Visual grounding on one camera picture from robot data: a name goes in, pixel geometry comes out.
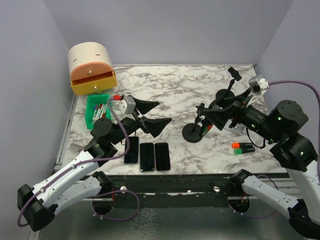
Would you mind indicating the tall black phone stand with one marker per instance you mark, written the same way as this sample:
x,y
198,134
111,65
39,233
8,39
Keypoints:
x,y
194,132

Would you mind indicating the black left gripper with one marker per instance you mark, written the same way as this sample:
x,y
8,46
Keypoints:
x,y
155,126

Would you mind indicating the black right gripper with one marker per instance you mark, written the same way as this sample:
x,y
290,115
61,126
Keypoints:
x,y
219,116

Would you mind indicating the green plastic bin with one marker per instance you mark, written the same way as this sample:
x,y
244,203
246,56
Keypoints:
x,y
92,102

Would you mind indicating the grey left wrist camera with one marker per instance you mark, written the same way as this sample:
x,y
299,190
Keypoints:
x,y
127,105

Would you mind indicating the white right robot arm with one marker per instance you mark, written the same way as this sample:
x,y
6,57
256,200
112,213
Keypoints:
x,y
292,150

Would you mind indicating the black phone with pink edge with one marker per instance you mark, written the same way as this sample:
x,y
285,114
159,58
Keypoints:
x,y
162,156

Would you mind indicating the black phone with white edge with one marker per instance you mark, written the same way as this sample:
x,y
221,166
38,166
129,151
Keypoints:
x,y
147,157

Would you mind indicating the markers in green bin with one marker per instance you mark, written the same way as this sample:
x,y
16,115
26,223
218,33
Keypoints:
x,y
99,112

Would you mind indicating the orange capped marker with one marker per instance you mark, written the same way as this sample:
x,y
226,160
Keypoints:
x,y
238,145

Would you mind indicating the beige and orange drawer box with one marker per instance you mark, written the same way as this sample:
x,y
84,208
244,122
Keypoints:
x,y
90,69

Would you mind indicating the silver folding phone stand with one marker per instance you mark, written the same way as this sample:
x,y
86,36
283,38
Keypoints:
x,y
239,129

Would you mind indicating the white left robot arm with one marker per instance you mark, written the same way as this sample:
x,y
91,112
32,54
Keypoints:
x,y
39,204

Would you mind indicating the black mounting rail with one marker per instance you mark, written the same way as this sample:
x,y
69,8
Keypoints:
x,y
173,191

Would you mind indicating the green capped marker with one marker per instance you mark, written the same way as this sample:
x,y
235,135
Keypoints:
x,y
243,150

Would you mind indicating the short black phone stand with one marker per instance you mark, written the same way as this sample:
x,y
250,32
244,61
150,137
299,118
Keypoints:
x,y
227,93

